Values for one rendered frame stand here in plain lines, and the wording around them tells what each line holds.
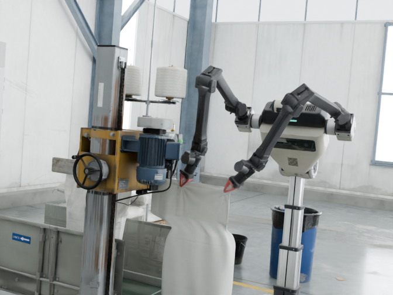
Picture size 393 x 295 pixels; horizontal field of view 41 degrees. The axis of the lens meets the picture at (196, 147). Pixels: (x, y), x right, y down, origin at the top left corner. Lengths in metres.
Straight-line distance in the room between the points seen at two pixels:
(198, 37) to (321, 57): 2.71
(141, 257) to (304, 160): 1.24
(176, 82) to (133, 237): 1.25
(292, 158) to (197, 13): 8.93
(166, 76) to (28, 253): 1.41
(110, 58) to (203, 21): 9.15
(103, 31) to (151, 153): 6.56
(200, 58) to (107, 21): 3.23
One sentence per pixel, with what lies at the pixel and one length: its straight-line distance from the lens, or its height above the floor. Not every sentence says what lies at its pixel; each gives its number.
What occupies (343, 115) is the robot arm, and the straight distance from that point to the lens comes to 2.86.
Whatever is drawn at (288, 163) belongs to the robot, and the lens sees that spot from 3.22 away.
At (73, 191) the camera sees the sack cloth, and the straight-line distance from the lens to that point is 3.36.
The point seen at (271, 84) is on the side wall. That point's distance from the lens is 11.24.
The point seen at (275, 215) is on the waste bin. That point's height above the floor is 0.60.
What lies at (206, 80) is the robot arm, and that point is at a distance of 2.74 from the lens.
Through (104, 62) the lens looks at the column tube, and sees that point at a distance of 2.71.
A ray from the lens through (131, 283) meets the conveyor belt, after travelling 3.40.
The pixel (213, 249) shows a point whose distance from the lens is 2.85.
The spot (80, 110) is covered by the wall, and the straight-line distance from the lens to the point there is 8.79.
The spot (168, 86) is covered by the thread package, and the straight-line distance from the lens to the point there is 2.72.
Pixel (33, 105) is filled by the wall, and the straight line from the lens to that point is 7.98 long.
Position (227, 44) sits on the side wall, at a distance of 11.72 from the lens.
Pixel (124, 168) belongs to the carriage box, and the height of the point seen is 1.15.
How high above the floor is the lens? 1.42
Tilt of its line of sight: 3 degrees down
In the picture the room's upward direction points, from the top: 5 degrees clockwise
